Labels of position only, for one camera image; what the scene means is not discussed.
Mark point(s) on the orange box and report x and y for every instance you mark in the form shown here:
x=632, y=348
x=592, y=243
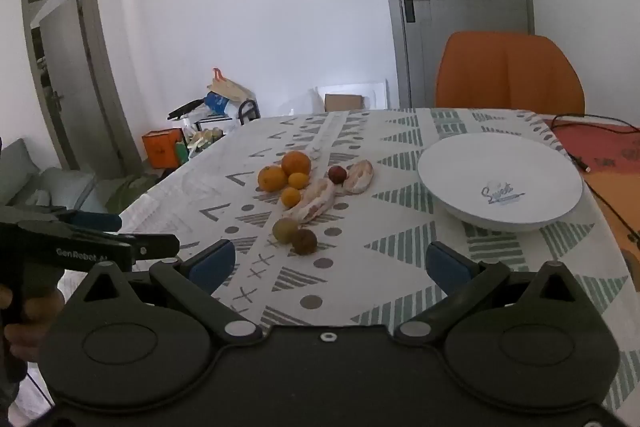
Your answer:
x=161, y=149

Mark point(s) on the green cloth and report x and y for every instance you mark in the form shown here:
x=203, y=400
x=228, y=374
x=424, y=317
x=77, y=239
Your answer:
x=132, y=192

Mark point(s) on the grey-green sofa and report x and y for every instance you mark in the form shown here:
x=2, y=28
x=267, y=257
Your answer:
x=30, y=177

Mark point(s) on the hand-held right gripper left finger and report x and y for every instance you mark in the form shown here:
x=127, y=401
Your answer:
x=212, y=264

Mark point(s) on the round dark brown fruit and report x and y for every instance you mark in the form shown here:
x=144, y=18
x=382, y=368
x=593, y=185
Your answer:
x=304, y=241

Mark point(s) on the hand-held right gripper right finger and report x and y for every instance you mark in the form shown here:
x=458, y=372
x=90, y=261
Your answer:
x=445, y=267

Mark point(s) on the grey side door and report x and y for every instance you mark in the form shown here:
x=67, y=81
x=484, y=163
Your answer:
x=75, y=87

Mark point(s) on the black rack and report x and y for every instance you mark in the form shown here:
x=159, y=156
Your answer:
x=249, y=112

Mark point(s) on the patterned white tablecloth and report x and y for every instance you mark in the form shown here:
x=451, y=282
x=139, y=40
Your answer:
x=375, y=217

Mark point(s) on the brown paper bag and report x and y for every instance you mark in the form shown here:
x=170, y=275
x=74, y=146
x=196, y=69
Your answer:
x=231, y=89

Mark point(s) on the person's left hand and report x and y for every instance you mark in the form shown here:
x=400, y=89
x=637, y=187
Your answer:
x=42, y=302

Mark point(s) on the round green-brown fruit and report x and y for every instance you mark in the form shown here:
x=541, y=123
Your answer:
x=285, y=230

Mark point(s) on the blue white plastic bag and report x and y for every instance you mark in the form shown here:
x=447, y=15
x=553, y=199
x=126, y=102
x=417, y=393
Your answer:
x=218, y=104

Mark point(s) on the white plate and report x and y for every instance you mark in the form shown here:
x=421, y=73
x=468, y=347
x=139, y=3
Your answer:
x=475, y=172

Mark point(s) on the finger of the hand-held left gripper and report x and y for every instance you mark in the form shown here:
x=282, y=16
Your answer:
x=97, y=220
x=155, y=247

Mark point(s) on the small orange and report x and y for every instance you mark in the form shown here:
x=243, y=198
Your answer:
x=290, y=197
x=298, y=180

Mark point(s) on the small red fruit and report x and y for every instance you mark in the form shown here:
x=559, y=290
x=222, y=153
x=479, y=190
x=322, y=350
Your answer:
x=337, y=174

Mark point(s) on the red orange table mat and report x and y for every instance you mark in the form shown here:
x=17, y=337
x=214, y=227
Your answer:
x=607, y=152

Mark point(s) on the large orange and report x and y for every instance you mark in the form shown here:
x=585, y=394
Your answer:
x=296, y=163
x=272, y=178

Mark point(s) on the orange chair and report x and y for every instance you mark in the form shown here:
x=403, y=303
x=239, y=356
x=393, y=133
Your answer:
x=500, y=72

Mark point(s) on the cardboard box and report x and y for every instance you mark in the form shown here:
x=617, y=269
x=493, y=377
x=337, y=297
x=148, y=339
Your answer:
x=344, y=103

